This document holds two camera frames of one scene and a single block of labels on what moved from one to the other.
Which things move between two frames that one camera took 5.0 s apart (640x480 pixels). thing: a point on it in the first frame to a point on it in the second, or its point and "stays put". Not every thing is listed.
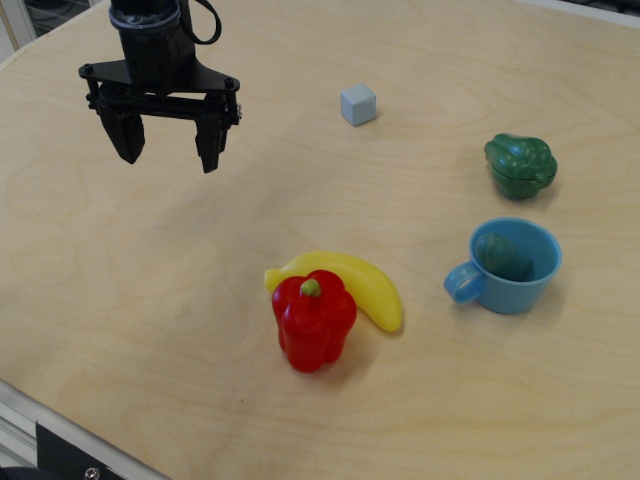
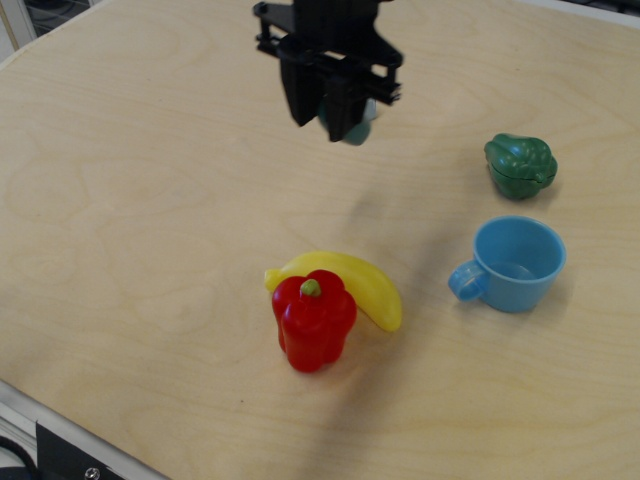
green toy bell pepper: [520, 166] stays put
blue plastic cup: [471, 280] stays put
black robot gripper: [159, 75] to [343, 35]
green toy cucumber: [501, 258] to [356, 135]
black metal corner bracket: [58, 459] stays put
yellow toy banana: [372, 293] stays put
